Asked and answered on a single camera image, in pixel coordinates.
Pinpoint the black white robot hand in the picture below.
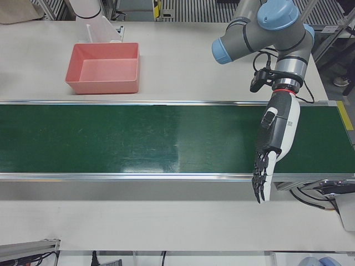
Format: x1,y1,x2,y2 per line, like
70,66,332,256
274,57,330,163
251,91,302,205

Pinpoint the black electronics box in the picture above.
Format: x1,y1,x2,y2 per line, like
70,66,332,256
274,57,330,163
318,179,355,198

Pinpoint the pink plastic box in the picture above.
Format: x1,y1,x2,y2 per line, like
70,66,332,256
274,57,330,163
64,42,141,95

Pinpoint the white sneaker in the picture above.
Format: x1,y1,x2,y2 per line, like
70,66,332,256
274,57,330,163
333,76,351,88

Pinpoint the silver laptop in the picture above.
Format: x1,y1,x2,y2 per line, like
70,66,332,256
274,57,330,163
333,193,355,232

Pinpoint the green conveyor belt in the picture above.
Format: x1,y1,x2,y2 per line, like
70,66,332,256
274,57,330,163
0,99,355,192

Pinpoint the brown cardboard sheet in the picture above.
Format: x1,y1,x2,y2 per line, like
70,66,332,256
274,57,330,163
0,0,44,25

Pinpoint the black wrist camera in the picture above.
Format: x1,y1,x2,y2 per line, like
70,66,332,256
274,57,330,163
249,69,274,93

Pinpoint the ribbed aluminium frame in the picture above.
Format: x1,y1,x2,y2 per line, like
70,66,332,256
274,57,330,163
160,0,242,22

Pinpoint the yellow black post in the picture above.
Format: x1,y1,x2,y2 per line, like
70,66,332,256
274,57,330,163
151,0,164,22

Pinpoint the white robot mount bracket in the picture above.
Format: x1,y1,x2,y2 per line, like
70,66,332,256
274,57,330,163
68,0,125,44

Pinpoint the aluminium extrusion rail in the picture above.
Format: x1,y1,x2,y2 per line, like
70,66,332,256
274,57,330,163
0,238,62,266

